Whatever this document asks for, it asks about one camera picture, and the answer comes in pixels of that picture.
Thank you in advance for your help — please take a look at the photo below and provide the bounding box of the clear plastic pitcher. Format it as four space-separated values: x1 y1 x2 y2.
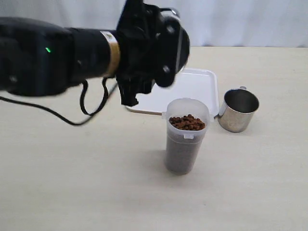
162 98 213 175

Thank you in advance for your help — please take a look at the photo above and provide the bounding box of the steel mug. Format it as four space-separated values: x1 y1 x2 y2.
160 7 180 19
218 86 259 133

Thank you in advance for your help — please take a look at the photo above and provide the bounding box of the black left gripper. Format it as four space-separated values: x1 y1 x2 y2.
116 0 190 106

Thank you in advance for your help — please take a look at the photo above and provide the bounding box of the white curtain backdrop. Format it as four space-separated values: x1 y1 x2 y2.
0 0 308 47

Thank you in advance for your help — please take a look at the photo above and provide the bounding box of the white plastic tray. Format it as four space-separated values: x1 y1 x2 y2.
126 68 219 116

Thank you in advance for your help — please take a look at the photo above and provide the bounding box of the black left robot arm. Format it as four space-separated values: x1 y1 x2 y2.
0 0 190 106

